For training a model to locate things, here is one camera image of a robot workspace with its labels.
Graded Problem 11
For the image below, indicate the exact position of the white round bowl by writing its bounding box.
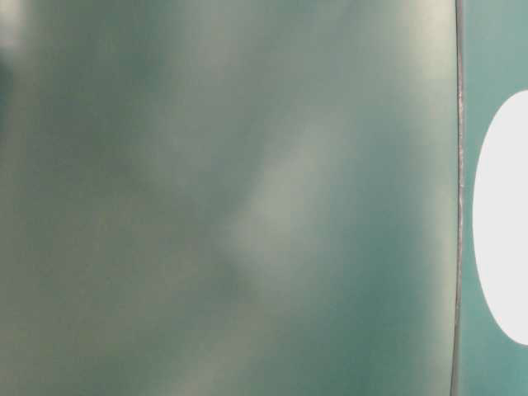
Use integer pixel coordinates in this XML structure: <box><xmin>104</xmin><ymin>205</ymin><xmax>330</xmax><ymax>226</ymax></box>
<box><xmin>472</xmin><ymin>91</ymin><xmax>527</xmax><ymax>345</ymax></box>

